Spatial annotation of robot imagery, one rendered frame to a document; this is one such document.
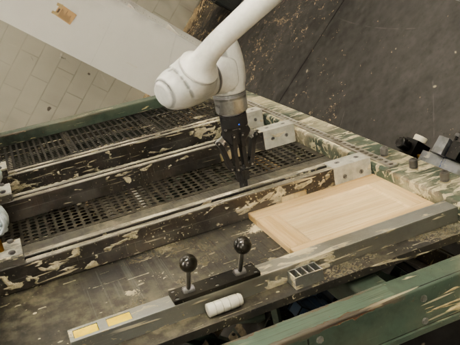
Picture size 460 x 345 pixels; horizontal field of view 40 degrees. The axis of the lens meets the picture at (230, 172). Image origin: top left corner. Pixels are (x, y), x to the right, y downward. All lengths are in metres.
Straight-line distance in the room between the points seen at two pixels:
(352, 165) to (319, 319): 0.74
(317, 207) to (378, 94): 1.95
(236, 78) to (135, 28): 3.81
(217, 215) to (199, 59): 0.45
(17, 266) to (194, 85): 0.62
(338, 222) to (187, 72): 0.54
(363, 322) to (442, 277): 0.19
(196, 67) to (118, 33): 3.92
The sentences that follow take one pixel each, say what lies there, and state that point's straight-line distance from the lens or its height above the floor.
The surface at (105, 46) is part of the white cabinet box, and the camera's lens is 5.42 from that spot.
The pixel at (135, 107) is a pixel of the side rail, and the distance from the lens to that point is 3.13.
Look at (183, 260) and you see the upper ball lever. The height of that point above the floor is 1.52.
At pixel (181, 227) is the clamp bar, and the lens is 1.68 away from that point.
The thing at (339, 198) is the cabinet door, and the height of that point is 1.02.
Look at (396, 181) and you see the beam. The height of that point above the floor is 0.90.
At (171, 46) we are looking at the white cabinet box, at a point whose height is 0.47.
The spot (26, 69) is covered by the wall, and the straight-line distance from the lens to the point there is 6.90.
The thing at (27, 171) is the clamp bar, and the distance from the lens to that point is 2.36.
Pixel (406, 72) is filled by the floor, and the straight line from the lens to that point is 3.52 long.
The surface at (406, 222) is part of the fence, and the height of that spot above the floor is 1.02.
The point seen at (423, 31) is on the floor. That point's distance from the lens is 3.61.
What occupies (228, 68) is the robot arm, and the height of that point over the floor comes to 1.45.
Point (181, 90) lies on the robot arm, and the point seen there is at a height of 1.57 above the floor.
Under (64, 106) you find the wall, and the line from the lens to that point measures 7.03.
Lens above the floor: 2.07
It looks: 27 degrees down
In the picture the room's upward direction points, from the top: 65 degrees counter-clockwise
